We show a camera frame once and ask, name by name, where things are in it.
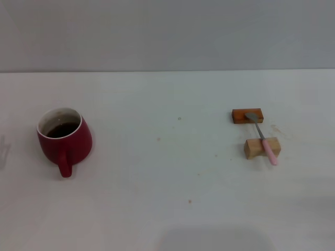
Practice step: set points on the red ceramic coffee cup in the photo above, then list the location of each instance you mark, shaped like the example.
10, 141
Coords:
76, 146

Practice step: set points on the light wooden block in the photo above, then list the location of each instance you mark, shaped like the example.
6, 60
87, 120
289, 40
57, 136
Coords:
254, 149

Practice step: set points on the orange brown wooden block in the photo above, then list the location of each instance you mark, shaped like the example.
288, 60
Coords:
239, 116

